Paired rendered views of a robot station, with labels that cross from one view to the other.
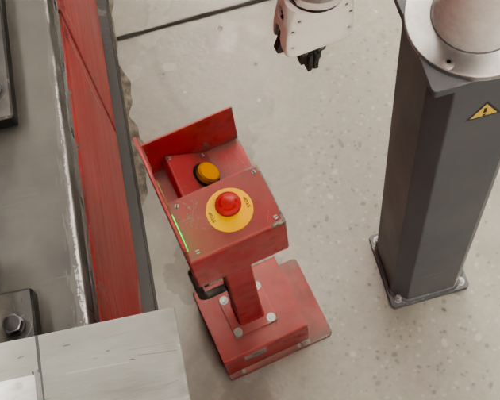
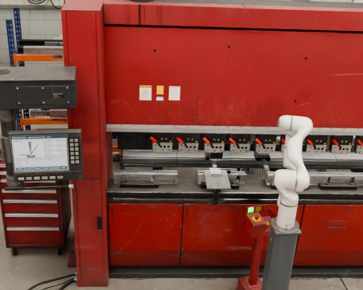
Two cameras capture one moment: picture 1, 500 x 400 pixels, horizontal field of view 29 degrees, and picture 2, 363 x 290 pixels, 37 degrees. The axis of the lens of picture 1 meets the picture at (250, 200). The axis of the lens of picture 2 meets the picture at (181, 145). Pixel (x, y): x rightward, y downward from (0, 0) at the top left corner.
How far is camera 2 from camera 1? 3.44 m
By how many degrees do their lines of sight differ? 63
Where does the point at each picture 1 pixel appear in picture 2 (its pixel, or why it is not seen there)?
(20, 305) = (235, 184)
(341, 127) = not seen: outside the picture
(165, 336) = (226, 187)
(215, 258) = (247, 218)
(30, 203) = (255, 189)
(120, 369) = (221, 182)
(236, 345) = (242, 280)
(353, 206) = not seen: outside the picture
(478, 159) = (268, 260)
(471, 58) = (275, 221)
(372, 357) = not seen: outside the picture
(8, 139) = (268, 187)
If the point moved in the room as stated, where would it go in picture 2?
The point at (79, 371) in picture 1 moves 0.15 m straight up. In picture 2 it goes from (221, 179) to (223, 162)
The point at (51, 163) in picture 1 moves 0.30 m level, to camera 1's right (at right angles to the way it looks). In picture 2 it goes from (263, 191) to (271, 213)
